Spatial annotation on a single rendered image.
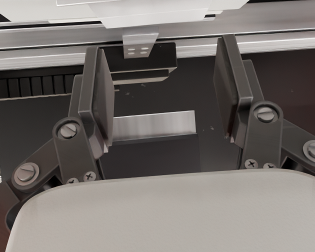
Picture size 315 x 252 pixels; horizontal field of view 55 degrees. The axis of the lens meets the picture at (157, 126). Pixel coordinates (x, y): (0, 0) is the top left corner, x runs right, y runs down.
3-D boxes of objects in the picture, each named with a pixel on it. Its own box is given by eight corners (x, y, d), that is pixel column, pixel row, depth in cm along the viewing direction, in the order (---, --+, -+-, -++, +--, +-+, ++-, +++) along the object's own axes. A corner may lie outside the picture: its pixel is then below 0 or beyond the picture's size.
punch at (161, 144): (196, 110, 26) (204, 218, 27) (191, 110, 28) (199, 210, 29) (77, 121, 25) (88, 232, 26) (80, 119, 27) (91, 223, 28)
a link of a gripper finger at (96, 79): (35, 212, 13) (57, 93, 17) (109, 207, 13) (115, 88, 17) (-4, 181, 10) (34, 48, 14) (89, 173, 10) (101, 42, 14)
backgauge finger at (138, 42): (200, 10, 30) (204, 62, 30) (166, 53, 55) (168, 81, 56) (75, 17, 28) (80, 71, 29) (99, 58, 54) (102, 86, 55)
